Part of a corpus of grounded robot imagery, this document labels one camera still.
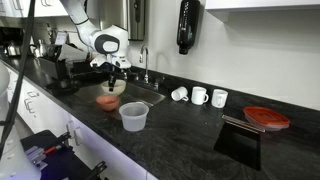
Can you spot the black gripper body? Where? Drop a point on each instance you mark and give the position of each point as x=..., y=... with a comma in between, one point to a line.
x=113, y=71

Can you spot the cream bowl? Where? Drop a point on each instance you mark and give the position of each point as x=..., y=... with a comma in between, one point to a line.
x=120, y=88

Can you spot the orange bowl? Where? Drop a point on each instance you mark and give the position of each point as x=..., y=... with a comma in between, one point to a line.
x=107, y=102

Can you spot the stainless steel sink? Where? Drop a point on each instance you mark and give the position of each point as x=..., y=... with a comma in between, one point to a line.
x=143, y=95

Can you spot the chrome sink sprayer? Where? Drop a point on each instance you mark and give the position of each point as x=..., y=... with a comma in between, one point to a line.
x=155, y=85

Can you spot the chrome faucet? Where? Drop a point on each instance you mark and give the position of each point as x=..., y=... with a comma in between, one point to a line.
x=146, y=66

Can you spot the translucent plastic container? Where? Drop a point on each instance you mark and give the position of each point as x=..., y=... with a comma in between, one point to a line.
x=134, y=118

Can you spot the white cutting board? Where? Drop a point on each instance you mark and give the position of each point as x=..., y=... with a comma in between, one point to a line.
x=71, y=53

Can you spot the black dish rack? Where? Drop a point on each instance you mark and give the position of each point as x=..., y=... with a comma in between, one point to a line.
x=66, y=68

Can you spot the black round plate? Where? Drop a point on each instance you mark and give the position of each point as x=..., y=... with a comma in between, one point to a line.
x=63, y=87

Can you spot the white mug lying sideways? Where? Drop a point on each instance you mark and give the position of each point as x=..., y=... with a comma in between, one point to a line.
x=179, y=94

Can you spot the white base cabinets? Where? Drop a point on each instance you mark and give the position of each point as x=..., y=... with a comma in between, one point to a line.
x=50, y=116

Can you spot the white upright mug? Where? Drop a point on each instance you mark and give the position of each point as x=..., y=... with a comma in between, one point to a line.
x=219, y=99
x=198, y=96

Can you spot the black tool with red band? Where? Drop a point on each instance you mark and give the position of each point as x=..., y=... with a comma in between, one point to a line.
x=55, y=145

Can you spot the black clamp lever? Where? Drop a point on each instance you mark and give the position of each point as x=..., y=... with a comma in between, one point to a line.
x=97, y=168

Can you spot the silver kettle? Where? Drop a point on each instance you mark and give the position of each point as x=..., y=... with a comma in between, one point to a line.
x=13, y=50

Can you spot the thin brown stick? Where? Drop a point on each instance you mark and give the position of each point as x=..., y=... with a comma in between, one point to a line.
x=241, y=126
x=243, y=121

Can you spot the black box stand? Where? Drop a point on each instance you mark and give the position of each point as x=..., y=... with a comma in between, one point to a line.
x=238, y=146

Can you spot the clear container with red lid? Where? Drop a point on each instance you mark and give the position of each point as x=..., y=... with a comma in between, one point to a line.
x=265, y=116

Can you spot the stainless steel wall dispenser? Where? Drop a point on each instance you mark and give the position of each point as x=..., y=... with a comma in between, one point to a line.
x=136, y=20

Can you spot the black wall soap bottle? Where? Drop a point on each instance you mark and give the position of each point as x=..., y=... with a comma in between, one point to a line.
x=187, y=26

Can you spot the white wall cabinet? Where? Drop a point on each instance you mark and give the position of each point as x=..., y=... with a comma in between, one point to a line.
x=260, y=3

